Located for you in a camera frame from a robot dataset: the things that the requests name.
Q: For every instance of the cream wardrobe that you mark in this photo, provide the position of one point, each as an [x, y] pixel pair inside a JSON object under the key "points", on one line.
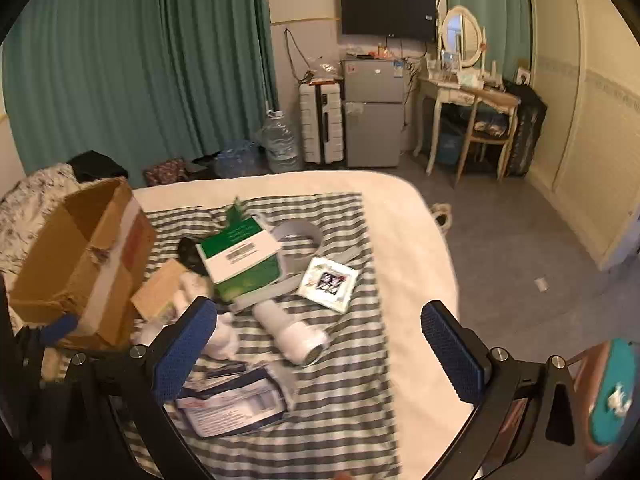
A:
{"points": [[590, 135]]}

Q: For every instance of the white oval mirror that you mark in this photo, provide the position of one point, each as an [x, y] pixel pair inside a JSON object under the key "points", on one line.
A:
{"points": [[467, 35]]}

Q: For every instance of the pale slippers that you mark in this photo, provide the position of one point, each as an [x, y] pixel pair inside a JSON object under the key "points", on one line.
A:
{"points": [[441, 217]]}

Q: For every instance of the clear plastic bag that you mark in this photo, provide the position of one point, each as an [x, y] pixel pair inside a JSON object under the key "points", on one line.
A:
{"points": [[322, 67]]}

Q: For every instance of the teal topped stool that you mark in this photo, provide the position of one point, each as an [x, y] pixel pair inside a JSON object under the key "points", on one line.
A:
{"points": [[615, 375]]}

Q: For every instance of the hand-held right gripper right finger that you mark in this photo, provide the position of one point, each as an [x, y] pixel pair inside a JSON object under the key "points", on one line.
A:
{"points": [[452, 360]]}

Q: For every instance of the green and white box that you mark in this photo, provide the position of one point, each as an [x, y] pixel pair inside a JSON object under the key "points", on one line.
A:
{"points": [[240, 255]]}

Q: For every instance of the cream dressing table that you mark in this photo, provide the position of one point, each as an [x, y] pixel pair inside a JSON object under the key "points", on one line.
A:
{"points": [[440, 92]]}

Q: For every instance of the blue plastic bag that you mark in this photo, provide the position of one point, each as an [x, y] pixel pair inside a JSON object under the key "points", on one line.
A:
{"points": [[240, 160]]}

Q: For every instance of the wide green curtain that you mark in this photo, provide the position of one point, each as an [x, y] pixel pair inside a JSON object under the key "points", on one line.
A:
{"points": [[140, 60]]}

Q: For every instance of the large clear water bottle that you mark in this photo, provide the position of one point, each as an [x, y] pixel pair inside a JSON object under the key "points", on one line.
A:
{"points": [[282, 142]]}

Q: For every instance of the black and white printed blanket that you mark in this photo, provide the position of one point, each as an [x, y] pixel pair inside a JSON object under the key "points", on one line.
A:
{"points": [[30, 200]]}

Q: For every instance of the green leaf print packet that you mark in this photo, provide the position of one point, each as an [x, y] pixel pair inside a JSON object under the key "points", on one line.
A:
{"points": [[235, 215]]}

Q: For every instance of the white paper scrap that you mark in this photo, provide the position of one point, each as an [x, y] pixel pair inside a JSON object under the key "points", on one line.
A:
{"points": [[541, 284]]}

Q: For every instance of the brown cardboard box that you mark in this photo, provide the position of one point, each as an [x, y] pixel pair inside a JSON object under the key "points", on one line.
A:
{"points": [[65, 260]]}

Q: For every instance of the white ribbed suitcase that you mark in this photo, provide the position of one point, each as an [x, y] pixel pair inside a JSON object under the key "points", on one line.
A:
{"points": [[312, 120]]}

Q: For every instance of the small brown carton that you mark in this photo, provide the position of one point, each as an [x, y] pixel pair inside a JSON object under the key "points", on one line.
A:
{"points": [[157, 290]]}

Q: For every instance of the white cylindrical bottle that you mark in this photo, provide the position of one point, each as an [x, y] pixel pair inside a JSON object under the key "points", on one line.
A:
{"points": [[295, 332]]}

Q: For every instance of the black wall television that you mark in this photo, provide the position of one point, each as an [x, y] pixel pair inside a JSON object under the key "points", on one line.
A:
{"points": [[387, 12]]}

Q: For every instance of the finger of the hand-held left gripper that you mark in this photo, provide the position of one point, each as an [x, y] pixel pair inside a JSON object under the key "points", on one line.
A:
{"points": [[61, 328]]}

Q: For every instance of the grey mini fridge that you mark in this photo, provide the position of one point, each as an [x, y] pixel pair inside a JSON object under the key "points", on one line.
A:
{"points": [[372, 130]]}

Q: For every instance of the dark cloth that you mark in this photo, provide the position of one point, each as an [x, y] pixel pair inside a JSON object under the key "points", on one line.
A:
{"points": [[202, 165]]}

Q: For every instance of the narrow green curtain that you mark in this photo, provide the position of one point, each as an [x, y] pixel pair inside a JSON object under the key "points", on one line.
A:
{"points": [[495, 10]]}

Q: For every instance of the dark patterned bag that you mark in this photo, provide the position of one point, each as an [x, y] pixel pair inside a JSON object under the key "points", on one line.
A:
{"points": [[165, 171]]}

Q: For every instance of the black bag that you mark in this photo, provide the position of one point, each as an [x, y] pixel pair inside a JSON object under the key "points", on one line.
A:
{"points": [[97, 165]]}

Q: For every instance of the black suitcase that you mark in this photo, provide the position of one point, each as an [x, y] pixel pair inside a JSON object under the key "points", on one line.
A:
{"points": [[530, 130]]}

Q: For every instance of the white dark print snack packet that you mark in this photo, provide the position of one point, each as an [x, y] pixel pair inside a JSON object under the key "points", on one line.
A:
{"points": [[327, 282]]}

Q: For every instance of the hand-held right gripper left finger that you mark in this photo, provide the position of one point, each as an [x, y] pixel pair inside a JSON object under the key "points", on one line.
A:
{"points": [[185, 355]]}

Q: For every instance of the small black object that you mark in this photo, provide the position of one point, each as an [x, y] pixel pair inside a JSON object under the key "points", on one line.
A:
{"points": [[190, 255]]}

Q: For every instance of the grey striped cloth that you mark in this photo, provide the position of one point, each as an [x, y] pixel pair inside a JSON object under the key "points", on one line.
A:
{"points": [[340, 400]]}

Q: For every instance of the blue and white pouch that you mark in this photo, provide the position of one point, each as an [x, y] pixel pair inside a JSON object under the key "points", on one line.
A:
{"points": [[235, 405]]}

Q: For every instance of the wooden chair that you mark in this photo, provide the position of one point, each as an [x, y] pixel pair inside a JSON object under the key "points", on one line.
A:
{"points": [[487, 137]]}

